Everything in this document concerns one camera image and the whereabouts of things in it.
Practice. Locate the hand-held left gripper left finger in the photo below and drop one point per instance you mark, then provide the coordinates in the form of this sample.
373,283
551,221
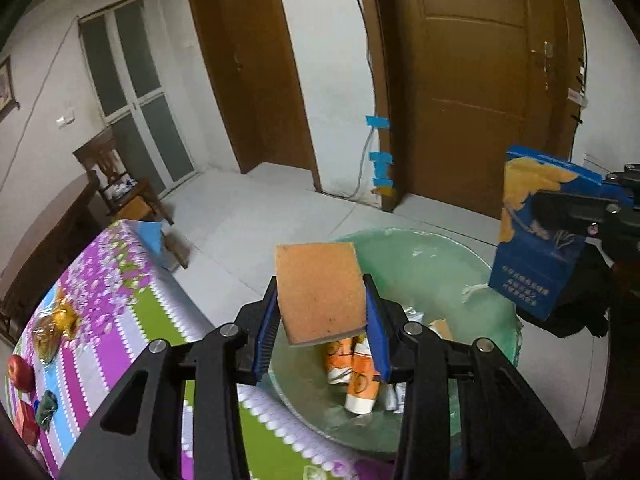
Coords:
265,340

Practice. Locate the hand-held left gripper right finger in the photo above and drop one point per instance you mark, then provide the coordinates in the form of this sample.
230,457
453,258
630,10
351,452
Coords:
376,335

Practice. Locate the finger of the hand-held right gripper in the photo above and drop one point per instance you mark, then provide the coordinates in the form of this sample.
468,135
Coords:
622,180
565,217

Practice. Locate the blue yellow printed box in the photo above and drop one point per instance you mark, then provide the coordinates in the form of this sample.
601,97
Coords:
530,270

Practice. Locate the orange sponge block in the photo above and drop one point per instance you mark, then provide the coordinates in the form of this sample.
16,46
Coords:
320,295

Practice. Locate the brown paper scrap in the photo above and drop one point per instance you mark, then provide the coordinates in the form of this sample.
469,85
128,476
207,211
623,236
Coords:
441,331

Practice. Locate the dark cloth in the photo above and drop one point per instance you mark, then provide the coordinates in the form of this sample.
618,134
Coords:
585,300

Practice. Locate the brown wooden door with lock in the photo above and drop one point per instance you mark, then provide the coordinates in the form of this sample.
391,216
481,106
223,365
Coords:
475,85

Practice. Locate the blue tape piece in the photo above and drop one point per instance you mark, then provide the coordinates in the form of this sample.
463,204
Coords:
377,122
382,170

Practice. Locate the yellow plastic wrapper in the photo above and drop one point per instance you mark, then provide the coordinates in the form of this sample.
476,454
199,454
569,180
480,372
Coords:
66,312

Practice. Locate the bread in plastic bag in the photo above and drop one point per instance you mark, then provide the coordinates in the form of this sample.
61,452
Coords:
46,335

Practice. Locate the dark wooden chair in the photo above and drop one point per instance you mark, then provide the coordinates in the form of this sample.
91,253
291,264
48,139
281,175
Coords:
112,170

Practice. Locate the dark wooden table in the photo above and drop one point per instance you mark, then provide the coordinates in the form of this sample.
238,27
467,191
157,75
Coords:
45,250

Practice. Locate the red apple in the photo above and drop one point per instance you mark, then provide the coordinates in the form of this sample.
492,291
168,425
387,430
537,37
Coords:
21,374

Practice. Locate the red carton box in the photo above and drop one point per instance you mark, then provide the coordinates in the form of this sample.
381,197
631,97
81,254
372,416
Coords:
26,422

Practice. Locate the white glass double door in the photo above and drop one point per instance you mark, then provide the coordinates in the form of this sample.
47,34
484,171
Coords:
135,95

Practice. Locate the white wall switch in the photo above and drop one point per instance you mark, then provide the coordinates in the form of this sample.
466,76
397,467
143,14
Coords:
65,119

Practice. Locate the framed wall picture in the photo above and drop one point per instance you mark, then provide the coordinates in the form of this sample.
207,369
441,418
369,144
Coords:
6,87

